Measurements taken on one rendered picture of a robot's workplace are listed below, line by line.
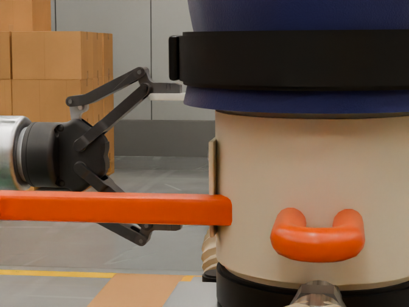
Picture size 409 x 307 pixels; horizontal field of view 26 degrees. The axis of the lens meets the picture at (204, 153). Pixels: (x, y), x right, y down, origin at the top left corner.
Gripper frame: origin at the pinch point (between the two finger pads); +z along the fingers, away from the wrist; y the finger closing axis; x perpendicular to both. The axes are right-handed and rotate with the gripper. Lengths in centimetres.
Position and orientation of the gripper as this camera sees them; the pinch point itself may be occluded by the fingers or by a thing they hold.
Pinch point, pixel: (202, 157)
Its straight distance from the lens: 99.4
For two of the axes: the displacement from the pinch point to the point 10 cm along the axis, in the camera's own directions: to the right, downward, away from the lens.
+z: 9.9, 0.2, -1.5
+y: 0.0, 9.9, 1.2
